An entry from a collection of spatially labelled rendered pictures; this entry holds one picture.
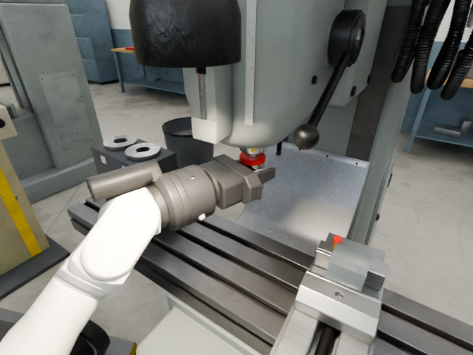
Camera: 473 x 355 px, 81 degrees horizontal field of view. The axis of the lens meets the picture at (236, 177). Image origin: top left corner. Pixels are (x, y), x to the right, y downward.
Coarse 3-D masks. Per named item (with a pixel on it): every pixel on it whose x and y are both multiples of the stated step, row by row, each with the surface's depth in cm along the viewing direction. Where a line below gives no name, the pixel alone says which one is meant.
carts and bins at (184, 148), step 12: (180, 120) 266; (168, 132) 260; (180, 132) 266; (168, 144) 241; (180, 144) 234; (192, 144) 234; (204, 144) 240; (180, 156) 241; (192, 156) 240; (204, 156) 246
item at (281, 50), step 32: (256, 0) 29; (288, 0) 29; (320, 0) 31; (256, 32) 30; (288, 32) 30; (320, 32) 34; (256, 64) 32; (288, 64) 32; (320, 64) 37; (256, 96) 34; (288, 96) 34; (320, 96) 42; (256, 128) 36; (288, 128) 38
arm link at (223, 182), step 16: (224, 160) 49; (192, 176) 41; (208, 176) 44; (224, 176) 44; (240, 176) 44; (256, 176) 45; (192, 192) 40; (208, 192) 41; (224, 192) 43; (240, 192) 45; (256, 192) 45; (192, 208) 40; (208, 208) 42; (224, 208) 45
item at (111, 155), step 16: (112, 144) 75; (128, 144) 75; (144, 144) 75; (96, 160) 78; (112, 160) 72; (128, 160) 70; (144, 160) 69; (160, 160) 70; (176, 160) 75; (128, 192) 74
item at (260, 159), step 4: (240, 156) 49; (244, 156) 49; (248, 156) 49; (256, 156) 49; (260, 156) 49; (264, 156) 49; (240, 160) 49; (244, 160) 48; (248, 160) 48; (252, 160) 48; (256, 160) 48; (260, 160) 48; (264, 160) 49; (248, 164) 48; (252, 164) 48; (256, 164) 48
